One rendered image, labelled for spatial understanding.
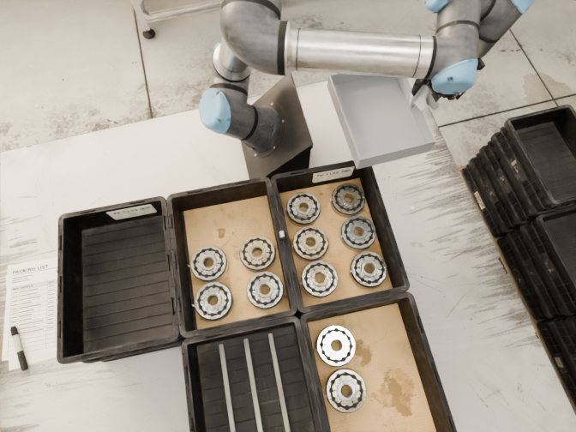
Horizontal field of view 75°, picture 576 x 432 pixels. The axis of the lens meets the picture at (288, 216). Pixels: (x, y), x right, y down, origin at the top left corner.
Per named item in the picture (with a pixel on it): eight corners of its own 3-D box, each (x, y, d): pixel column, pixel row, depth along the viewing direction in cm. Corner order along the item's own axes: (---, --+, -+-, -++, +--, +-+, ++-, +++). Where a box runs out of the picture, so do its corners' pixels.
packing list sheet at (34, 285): (2, 267, 123) (0, 267, 122) (74, 249, 125) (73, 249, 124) (2, 372, 111) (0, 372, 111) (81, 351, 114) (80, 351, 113)
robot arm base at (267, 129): (244, 126, 133) (222, 117, 125) (273, 98, 124) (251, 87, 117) (255, 160, 127) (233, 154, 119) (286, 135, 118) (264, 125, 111)
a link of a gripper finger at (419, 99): (409, 123, 98) (431, 98, 90) (399, 104, 100) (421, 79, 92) (418, 122, 99) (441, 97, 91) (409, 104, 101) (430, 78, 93)
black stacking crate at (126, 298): (81, 228, 116) (59, 215, 105) (177, 210, 118) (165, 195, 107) (82, 363, 102) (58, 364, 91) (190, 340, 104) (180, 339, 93)
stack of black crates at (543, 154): (459, 170, 197) (505, 118, 155) (511, 156, 200) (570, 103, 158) (492, 240, 184) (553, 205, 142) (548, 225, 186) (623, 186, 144)
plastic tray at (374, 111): (327, 87, 106) (328, 75, 102) (394, 71, 108) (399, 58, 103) (357, 169, 97) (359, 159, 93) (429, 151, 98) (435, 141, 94)
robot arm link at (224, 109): (228, 141, 122) (192, 130, 112) (232, 101, 123) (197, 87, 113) (253, 138, 114) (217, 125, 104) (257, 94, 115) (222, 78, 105)
